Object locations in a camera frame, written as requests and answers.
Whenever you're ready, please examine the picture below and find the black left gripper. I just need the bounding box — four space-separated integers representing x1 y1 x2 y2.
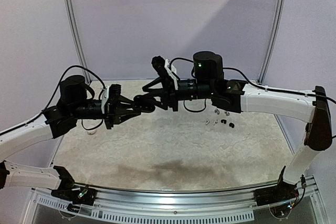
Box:
70 94 141 130

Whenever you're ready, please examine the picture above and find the black earbud charging case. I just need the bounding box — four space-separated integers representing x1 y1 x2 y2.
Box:
132 95 155 113

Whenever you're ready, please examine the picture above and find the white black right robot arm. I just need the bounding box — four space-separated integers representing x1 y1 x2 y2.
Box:
143 51 333 206

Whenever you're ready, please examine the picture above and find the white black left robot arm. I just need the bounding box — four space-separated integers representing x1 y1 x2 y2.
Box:
1 75 141 206

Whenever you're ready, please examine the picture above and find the pink earbud charging case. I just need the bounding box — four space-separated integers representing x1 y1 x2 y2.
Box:
87 129 97 135

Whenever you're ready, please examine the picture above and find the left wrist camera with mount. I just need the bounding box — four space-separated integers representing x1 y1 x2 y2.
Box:
101 84 121 114

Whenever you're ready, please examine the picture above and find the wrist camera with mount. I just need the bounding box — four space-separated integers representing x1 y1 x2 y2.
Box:
101 84 121 114
151 56 180 90

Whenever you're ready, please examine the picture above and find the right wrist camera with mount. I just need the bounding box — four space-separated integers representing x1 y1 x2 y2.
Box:
151 56 180 90

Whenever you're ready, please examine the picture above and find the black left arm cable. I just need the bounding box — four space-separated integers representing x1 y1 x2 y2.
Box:
31 66 110 132

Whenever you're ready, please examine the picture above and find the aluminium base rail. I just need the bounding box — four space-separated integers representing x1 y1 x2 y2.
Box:
19 175 326 224

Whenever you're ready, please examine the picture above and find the right aluminium frame post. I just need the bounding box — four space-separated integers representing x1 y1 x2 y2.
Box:
258 0 285 83

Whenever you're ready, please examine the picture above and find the aluminium frame post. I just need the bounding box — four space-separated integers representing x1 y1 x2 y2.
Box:
258 0 285 83
64 0 88 68

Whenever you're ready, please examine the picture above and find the left aluminium frame post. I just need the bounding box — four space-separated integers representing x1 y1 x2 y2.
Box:
64 0 88 68

